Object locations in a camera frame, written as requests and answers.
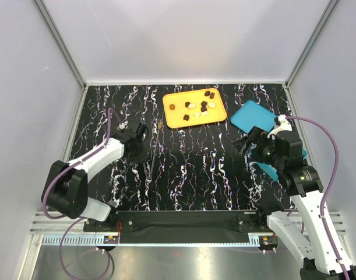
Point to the teal tin lid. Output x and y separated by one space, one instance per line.
252 115

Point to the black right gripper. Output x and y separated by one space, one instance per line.
256 135

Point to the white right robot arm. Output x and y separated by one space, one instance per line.
320 255

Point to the orange plastic tray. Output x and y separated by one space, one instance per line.
174 118

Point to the aluminium cable duct rail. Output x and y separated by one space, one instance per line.
80 240

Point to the teal tin box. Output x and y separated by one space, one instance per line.
271 170

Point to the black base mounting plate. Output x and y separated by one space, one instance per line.
180 227

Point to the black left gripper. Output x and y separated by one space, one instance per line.
139 158

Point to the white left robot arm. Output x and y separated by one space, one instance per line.
66 188

